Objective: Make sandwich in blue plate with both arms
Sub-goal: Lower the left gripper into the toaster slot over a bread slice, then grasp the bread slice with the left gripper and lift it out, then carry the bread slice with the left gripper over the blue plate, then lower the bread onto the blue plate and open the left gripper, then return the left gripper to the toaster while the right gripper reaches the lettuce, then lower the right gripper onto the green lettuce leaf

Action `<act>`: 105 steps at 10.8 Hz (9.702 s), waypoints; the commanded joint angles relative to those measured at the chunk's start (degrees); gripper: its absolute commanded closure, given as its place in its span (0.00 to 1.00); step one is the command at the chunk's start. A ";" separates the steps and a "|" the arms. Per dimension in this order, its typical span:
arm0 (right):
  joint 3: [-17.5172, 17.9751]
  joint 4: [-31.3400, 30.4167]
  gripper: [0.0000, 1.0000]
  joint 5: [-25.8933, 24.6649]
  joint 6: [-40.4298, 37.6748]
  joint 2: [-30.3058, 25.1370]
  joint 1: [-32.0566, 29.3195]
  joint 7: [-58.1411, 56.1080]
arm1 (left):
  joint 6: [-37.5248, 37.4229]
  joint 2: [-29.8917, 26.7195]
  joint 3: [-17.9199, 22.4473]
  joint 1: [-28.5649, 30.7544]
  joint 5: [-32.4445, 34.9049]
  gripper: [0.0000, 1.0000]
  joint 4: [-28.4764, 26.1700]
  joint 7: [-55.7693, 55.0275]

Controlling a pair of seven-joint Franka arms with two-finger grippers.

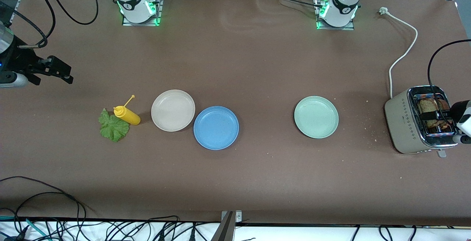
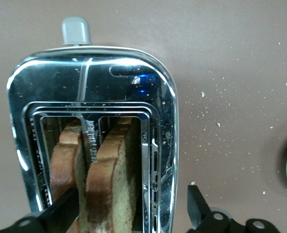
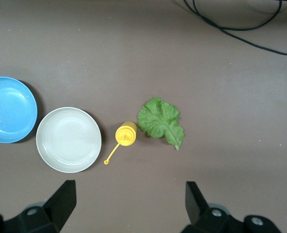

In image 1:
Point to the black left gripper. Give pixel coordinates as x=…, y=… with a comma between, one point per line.
x=433, y=116

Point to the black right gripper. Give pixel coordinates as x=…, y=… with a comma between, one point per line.
x=19, y=61

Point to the brown bread slice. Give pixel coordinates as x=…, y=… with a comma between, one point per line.
x=444, y=105
x=427, y=105

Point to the green lettuce leaf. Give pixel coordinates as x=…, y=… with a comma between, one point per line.
x=112, y=128

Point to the yellow squeeze bottle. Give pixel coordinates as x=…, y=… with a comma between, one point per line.
x=128, y=116

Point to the light green plate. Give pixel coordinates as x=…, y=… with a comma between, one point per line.
x=316, y=117

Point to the beige plate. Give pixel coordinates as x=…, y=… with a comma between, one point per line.
x=173, y=110

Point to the blue plate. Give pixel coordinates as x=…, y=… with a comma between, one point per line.
x=216, y=127

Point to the beige chrome toaster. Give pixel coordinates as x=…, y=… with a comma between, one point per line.
x=401, y=123

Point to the long aluminium profile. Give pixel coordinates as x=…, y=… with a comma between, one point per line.
x=13, y=13

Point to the grey metal bar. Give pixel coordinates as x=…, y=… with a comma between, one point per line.
x=224, y=230

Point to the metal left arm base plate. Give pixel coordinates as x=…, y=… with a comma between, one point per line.
x=349, y=28

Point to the silver metal clamp bracket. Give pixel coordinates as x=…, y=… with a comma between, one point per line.
x=238, y=217

